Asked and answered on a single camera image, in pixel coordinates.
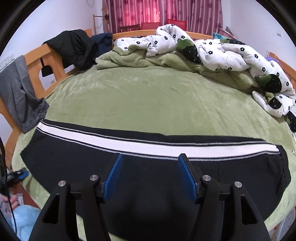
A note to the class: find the light blue jeans leg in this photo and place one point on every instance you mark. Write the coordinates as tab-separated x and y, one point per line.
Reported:
25	218

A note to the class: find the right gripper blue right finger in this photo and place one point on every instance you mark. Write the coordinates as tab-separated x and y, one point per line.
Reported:
226	212

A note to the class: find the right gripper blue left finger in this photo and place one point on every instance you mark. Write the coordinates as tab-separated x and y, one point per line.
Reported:
57	219

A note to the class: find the white wall socket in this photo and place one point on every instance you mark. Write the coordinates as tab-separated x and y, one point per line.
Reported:
279	33

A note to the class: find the black pants with white stripe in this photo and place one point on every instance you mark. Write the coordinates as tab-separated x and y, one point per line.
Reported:
149	202

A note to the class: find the navy blue garment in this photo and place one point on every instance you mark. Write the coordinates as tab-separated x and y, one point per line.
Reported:
104	43

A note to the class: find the green plush bed sheet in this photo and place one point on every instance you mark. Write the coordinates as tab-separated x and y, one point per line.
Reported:
156	100

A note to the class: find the red chair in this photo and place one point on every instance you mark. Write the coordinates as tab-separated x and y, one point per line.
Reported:
154	25

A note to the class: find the wooden coat rack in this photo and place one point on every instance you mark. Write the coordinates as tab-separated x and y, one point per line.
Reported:
100	23

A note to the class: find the person's left hand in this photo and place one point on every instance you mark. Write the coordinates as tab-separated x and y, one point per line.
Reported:
8	204

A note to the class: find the wooden bed frame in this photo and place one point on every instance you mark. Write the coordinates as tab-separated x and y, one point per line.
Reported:
54	60

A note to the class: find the black jacket on headboard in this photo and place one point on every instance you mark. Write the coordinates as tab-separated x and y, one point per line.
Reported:
75	47

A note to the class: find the pink patterned curtain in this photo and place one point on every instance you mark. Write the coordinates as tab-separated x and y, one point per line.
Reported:
203	17

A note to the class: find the grey pants on headboard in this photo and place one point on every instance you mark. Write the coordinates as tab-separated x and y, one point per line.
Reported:
19	97

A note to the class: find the white floral quilt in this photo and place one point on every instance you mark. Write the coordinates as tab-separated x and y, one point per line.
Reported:
228	61

